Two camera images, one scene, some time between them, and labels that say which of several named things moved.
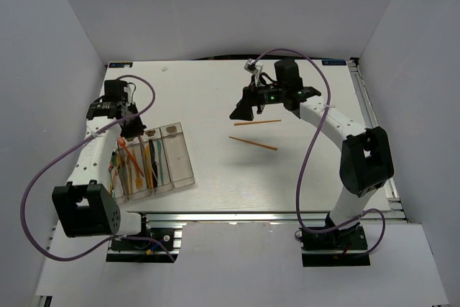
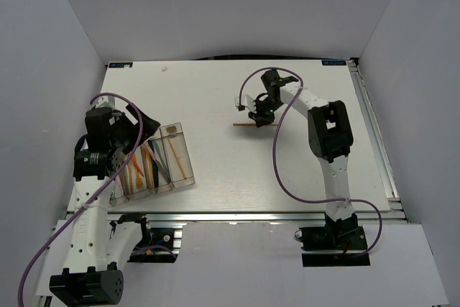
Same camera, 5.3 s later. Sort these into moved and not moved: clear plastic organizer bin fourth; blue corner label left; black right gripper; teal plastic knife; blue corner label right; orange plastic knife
Moved: teal plastic knife; black right gripper
Not moved: clear plastic organizer bin fourth; blue corner label left; blue corner label right; orange plastic knife
